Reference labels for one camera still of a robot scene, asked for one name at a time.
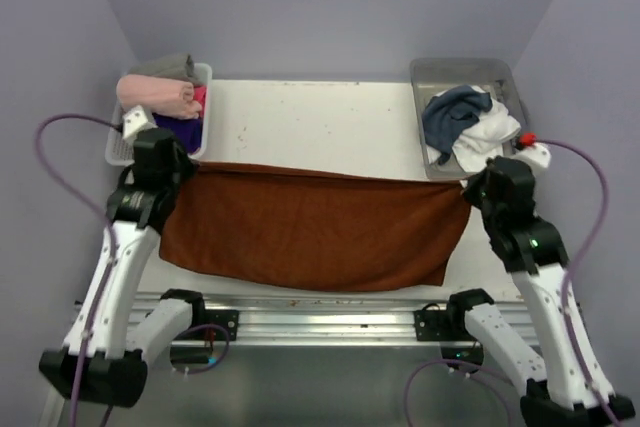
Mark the purple rolled towel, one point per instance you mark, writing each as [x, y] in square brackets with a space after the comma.
[188, 131]

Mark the hot pink rolled towel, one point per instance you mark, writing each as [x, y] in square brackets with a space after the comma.
[200, 94]

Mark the blue grey towel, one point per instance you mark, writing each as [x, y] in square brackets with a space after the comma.
[448, 114]

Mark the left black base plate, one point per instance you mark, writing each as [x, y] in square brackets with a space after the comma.
[227, 319]

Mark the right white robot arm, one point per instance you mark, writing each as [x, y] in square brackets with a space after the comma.
[560, 383]

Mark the aluminium mounting rail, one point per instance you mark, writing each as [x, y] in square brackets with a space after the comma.
[323, 322]

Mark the grey rolled towel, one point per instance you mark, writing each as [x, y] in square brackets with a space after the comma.
[174, 66]

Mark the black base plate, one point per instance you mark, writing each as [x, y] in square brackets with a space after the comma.
[434, 323]
[227, 319]

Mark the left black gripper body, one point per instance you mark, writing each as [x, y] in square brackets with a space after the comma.
[182, 170]

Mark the white plastic basket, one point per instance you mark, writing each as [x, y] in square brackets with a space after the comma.
[120, 153]

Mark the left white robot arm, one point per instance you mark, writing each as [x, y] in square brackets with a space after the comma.
[101, 360]

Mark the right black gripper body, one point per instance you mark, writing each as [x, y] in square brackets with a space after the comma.
[474, 191]

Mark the brown rust towel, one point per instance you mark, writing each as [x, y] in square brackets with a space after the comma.
[312, 230]

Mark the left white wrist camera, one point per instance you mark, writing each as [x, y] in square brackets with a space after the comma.
[135, 121]

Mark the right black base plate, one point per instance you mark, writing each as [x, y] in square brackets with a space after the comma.
[434, 323]

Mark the light pink rolled towel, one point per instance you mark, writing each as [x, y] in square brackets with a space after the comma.
[167, 97]

